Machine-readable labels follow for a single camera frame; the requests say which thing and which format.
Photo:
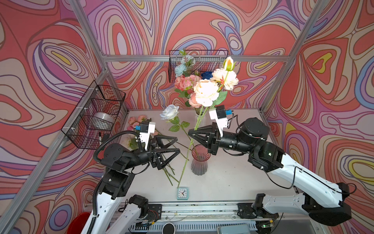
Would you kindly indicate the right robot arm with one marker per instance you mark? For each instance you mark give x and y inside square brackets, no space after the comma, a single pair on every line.
[323,201]

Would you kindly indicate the red pink rose stem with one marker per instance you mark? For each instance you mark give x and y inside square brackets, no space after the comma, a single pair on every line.
[178,83]

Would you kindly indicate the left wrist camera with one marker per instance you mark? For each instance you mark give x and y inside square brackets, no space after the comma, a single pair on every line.
[145,129]

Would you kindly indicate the white ribbed vase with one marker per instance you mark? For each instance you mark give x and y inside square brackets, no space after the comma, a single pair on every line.
[201,116]

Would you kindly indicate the small teal clock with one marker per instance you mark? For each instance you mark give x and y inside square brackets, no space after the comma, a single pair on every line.
[183,193]

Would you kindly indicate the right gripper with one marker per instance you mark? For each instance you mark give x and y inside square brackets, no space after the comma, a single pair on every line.
[213,139]

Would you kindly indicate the cream peony flower stem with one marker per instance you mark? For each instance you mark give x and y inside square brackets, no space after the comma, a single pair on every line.
[211,93]

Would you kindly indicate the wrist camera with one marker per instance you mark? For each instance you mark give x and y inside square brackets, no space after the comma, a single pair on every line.
[220,115]
[145,129]

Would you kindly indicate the white bowl in basket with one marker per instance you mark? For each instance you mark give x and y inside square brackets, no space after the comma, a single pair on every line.
[102,121]

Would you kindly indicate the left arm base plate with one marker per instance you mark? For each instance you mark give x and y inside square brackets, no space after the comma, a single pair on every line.
[150,212]

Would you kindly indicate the black wire basket back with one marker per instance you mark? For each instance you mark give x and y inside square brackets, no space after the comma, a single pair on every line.
[206,60]

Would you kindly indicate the grey box at bottom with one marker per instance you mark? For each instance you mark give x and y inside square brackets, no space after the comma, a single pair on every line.
[234,229]

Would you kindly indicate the black white round cup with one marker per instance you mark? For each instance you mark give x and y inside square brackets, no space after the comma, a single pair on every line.
[169,228]

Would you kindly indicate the large peach rose stem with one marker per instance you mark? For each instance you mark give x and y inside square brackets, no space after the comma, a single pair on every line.
[189,82]

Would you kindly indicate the pink glass vase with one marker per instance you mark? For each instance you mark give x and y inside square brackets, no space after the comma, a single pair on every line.
[200,156]

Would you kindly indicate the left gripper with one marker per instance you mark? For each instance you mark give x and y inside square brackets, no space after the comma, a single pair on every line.
[152,157]

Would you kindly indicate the black wire basket left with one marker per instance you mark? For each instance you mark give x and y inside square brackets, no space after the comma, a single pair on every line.
[98,98]

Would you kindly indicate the black wire basket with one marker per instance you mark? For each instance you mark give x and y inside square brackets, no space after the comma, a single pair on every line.
[206,60]
[98,98]

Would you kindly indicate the pale blue flower stem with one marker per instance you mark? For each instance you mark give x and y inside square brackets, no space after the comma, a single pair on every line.
[186,64]

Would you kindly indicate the pink peony flower stem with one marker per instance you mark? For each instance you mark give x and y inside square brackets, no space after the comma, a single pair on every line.
[192,102]

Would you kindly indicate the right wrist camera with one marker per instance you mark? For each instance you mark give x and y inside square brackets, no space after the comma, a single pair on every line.
[220,115]

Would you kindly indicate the red bucket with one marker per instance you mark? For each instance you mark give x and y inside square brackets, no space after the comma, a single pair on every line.
[77,225]

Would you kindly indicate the blue rose stem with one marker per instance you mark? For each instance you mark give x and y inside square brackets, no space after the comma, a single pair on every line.
[206,75]

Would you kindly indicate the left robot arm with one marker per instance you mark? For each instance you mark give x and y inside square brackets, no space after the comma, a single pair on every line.
[115,183]

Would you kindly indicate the white rose stem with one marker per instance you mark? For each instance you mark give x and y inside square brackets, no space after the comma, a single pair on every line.
[170,115]

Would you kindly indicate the aluminium mounting rail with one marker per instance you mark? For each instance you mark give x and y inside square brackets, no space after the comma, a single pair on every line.
[200,210]

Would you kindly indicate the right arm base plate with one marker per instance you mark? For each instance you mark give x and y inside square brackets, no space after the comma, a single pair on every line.
[252,211]

